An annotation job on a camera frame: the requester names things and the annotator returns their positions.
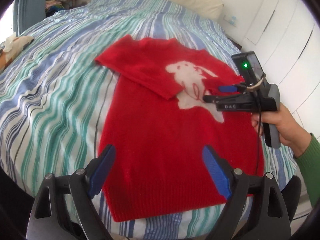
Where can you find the white wardrobe doors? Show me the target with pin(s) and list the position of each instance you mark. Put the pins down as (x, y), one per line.
(285, 37)

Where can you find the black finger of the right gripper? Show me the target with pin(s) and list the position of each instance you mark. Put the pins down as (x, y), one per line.
(237, 102)

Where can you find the red sweater with white rabbit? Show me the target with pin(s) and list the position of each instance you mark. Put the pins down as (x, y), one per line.
(159, 124)

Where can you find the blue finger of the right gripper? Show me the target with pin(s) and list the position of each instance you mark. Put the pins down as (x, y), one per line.
(232, 89)

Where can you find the white wall socket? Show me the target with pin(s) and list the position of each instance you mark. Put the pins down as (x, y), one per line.
(232, 20)

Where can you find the right hand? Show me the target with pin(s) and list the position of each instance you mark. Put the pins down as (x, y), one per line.
(291, 134)

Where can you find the patterned folded cloth stack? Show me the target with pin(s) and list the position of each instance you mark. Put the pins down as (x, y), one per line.
(11, 48)

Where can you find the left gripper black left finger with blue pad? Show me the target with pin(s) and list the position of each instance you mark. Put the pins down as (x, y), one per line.
(49, 217)

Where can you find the striped blue green bedsheet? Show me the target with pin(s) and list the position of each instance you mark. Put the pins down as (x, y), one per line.
(54, 98)

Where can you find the green sleeve forearm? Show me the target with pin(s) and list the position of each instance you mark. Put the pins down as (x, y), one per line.
(309, 165)

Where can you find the teal curtain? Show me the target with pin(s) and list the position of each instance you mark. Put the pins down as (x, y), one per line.
(28, 13)

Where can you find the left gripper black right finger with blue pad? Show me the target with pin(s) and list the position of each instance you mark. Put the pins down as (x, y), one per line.
(255, 208)

